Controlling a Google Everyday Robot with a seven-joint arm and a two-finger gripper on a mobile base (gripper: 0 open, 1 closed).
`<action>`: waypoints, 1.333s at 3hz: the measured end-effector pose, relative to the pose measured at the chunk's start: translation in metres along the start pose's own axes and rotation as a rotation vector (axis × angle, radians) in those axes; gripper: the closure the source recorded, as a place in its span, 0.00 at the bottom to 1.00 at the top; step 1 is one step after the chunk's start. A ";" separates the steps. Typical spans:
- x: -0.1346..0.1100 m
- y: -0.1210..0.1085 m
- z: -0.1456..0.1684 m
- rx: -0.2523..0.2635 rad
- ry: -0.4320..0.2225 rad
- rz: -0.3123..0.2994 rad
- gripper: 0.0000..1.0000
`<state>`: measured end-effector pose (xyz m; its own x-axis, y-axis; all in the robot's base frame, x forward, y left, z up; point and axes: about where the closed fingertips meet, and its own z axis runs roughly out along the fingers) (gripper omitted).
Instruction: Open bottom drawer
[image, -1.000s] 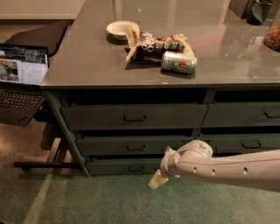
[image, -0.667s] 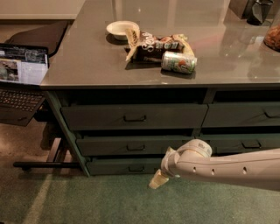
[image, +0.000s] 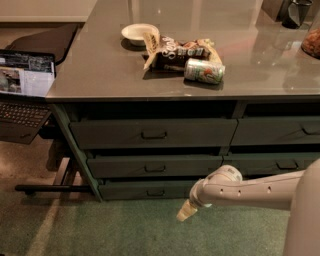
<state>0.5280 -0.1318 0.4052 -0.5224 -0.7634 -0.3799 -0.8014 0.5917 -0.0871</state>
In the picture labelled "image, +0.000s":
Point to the black laptop stand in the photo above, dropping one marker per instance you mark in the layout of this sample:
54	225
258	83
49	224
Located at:
61	160

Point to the black office chair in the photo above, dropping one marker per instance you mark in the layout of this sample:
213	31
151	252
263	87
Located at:
56	41

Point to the glass jar with snacks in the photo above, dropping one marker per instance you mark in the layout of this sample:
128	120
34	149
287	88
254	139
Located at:
311	42

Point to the brown snack bag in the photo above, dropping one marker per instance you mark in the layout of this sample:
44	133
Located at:
166	53

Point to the green cabinet frame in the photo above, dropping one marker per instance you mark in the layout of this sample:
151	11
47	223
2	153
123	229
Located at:
217	109

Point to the green drawer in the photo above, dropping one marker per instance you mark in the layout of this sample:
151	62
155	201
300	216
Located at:
277	131
153	133
266	164
153	166
165	189

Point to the white bowl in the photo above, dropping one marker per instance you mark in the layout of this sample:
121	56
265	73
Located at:
134	33

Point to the black laptop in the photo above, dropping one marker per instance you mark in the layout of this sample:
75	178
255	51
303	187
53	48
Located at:
25	79

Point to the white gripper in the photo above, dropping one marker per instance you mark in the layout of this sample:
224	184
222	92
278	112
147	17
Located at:
194	200

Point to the black cup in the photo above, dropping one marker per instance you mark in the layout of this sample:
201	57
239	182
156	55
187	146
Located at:
296	13

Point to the green soda can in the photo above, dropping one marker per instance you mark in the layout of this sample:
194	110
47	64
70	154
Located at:
204	71

